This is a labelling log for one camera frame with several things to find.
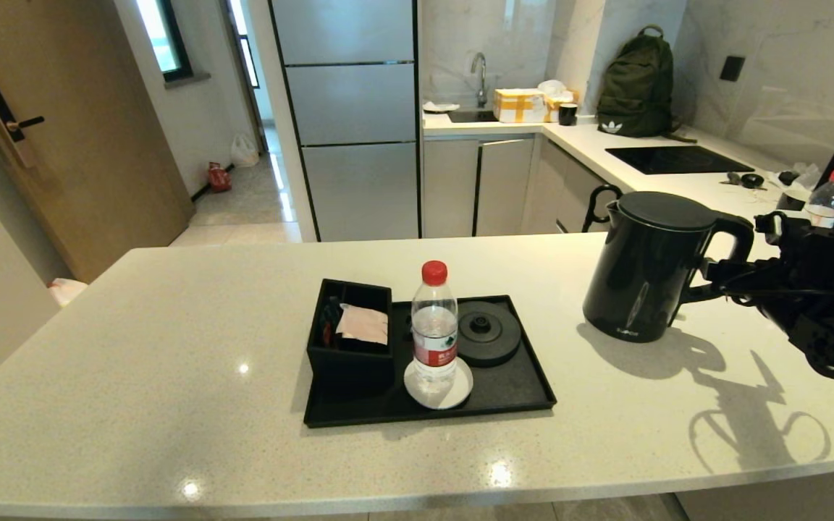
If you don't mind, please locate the dark framed window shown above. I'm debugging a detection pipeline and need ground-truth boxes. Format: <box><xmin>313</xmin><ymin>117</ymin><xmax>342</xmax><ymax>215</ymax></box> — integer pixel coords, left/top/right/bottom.
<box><xmin>135</xmin><ymin>0</ymin><xmax>193</xmax><ymax>82</ymax></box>

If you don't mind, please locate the black induction cooktop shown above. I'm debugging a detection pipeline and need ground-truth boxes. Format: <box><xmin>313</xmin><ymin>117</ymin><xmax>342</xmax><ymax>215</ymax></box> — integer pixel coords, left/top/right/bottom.
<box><xmin>605</xmin><ymin>146</ymin><xmax>755</xmax><ymax>176</ymax></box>

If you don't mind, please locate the black serving tray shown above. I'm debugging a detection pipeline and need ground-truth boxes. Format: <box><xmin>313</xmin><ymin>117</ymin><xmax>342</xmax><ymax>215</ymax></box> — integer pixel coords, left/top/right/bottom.
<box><xmin>304</xmin><ymin>295</ymin><xmax>557</xmax><ymax>428</ymax></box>

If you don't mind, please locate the crumpled clear plastic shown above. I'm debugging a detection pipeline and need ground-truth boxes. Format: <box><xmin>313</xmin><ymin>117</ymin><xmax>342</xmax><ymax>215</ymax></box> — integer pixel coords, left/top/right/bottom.
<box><xmin>786</xmin><ymin>164</ymin><xmax>823</xmax><ymax>195</ymax></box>

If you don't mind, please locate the chrome kitchen faucet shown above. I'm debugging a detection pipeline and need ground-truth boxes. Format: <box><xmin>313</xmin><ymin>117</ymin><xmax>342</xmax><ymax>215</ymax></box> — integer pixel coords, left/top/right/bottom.
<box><xmin>471</xmin><ymin>52</ymin><xmax>489</xmax><ymax>109</ymax></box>

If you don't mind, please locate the dark green backpack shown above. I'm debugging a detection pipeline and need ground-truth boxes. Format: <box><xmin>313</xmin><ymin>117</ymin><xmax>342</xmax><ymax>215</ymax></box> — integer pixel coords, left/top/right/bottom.
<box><xmin>597</xmin><ymin>26</ymin><xmax>696</xmax><ymax>143</ymax></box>

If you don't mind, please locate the white box with yellow tape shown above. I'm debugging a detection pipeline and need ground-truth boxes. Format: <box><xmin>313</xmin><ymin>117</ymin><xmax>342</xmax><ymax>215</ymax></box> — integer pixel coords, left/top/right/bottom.
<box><xmin>493</xmin><ymin>89</ymin><xmax>548</xmax><ymax>124</ymax></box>

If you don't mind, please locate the grey kitchen base cabinet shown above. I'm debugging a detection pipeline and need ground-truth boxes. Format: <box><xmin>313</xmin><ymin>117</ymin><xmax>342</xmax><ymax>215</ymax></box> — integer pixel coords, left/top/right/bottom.
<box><xmin>423</xmin><ymin>136</ymin><xmax>610</xmax><ymax>240</ymax></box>

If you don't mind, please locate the white plastic bag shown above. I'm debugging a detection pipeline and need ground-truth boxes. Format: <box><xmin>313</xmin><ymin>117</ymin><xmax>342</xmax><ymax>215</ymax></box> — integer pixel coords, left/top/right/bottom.
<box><xmin>230</xmin><ymin>133</ymin><xmax>261</xmax><ymax>169</ymax></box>

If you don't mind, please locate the water bottle with mountain logo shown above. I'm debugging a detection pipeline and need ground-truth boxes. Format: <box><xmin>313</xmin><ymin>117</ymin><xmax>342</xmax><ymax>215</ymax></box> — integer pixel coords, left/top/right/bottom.
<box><xmin>410</xmin><ymin>260</ymin><xmax>459</xmax><ymax>388</ymax></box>

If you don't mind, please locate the brown wooden door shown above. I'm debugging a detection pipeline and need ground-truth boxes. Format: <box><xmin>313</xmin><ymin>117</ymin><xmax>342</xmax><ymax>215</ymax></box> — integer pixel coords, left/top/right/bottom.
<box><xmin>0</xmin><ymin>0</ymin><xmax>195</xmax><ymax>284</ymax></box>

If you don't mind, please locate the white trash bag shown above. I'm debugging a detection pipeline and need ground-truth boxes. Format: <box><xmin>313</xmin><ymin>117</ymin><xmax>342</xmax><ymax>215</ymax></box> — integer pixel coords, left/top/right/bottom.
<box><xmin>48</xmin><ymin>278</ymin><xmax>89</xmax><ymax>308</ymax></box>

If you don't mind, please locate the black electric kettle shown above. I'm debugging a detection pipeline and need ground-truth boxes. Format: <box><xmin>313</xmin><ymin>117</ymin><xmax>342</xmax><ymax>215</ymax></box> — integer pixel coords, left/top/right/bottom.
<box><xmin>582</xmin><ymin>191</ymin><xmax>755</xmax><ymax>344</ymax></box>

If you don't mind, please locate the black round kettle base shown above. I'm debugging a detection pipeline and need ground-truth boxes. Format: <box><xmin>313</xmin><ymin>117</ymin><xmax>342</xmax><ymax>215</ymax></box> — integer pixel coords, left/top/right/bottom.
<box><xmin>455</xmin><ymin>300</ymin><xmax>523</xmax><ymax>368</ymax></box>

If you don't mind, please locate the black organizer box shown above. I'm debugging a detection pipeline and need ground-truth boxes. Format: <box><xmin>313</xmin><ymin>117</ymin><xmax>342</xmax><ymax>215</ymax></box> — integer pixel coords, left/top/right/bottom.
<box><xmin>307</xmin><ymin>279</ymin><xmax>395</xmax><ymax>391</ymax></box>

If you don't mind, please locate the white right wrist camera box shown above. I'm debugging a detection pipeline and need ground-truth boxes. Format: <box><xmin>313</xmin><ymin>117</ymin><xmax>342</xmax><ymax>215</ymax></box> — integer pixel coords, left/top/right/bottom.
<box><xmin>754</xmin><ymin>211</ymin><xmax>787</xmax><ymax>240</ymax></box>

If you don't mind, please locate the silver refrigerator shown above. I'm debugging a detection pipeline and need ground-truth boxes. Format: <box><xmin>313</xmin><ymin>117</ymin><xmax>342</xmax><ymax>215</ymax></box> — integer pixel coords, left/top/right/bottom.
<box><xmin>269</xmin><ymin>0</ymin><xmax>421</xmax><ymax>242</ymax></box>

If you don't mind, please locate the plain red cap water bottle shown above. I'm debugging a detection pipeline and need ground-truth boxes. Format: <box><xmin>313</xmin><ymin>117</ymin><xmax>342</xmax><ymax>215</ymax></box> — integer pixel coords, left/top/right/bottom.
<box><xmin>804</xmin><ymin>169</ymin><xmax>834</xmax><ymax>229</ymax></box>

